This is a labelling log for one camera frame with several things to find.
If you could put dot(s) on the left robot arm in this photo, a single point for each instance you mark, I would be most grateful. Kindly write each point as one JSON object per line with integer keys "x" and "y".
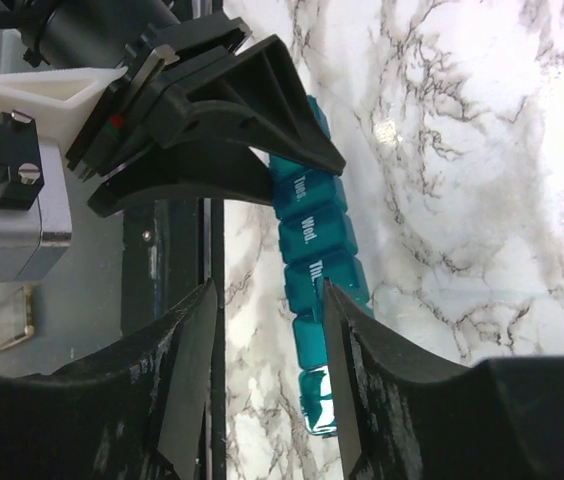
{"x": 47, "y": 40}

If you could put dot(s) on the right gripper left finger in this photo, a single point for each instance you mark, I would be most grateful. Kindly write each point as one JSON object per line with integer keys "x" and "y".
{"x": 133, "y": 410}

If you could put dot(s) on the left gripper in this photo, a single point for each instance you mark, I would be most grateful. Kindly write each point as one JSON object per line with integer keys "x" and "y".
{"x": 254, "y": 98}

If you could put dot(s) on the teal weekly pill organizer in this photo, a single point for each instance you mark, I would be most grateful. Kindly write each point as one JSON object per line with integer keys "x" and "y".
{"x": 316, "y": 241}

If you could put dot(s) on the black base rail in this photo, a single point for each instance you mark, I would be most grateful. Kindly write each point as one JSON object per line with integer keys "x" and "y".
{"x": 170, "y": 248}

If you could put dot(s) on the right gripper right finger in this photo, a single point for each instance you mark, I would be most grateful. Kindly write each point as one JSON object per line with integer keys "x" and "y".
{"x": 406, "y": 413}

